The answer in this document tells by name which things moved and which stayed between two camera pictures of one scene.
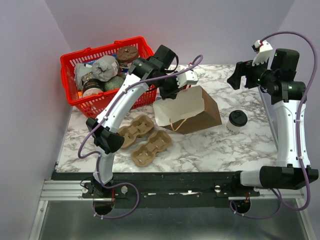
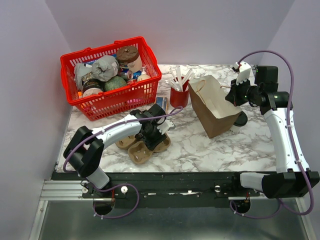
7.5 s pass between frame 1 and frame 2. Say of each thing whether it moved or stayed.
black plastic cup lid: stayed
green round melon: stayed
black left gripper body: moved
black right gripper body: moved
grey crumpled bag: stayed
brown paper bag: moved
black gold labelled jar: stayed
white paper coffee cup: stayed
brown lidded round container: stayed
